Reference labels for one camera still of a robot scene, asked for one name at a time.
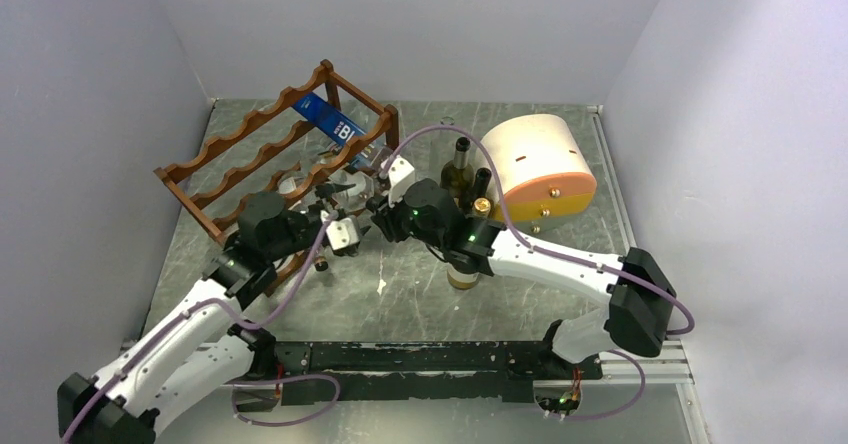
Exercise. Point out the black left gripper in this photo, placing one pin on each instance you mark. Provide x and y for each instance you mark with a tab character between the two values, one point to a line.
326	191

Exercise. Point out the tall clear glass bottle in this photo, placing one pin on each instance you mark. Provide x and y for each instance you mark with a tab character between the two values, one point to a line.
441	152

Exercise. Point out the white cylindrical drawer box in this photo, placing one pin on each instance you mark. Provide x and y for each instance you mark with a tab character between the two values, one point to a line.
544	176

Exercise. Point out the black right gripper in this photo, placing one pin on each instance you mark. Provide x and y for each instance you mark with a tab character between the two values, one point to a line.
385	218

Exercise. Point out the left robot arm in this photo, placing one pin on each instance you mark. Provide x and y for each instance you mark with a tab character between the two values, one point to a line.
205	341

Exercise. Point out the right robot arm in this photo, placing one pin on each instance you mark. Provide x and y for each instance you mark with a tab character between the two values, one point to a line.
634	298

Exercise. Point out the blue glass bottle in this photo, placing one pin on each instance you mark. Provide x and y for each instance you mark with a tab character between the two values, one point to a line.
329	120

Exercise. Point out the green wine bottle silver neck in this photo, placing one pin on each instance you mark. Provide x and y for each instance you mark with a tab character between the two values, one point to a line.
457	175

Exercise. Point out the clear bottle black cap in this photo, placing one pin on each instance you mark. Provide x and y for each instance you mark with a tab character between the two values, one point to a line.
351	190

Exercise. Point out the amber bottle gold foil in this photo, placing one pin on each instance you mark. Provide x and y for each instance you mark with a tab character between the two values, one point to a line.
481	207

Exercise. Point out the dark wine bottle black neck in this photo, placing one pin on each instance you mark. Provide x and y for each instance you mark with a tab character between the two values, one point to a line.
479	187

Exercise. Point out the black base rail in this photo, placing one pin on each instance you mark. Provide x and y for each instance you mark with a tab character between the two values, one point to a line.
507	370

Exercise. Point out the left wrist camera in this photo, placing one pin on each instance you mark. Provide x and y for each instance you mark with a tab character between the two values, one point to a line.
336	232

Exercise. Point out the clear bottle silver cap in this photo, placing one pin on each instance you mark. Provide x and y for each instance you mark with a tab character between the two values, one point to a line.
371	159

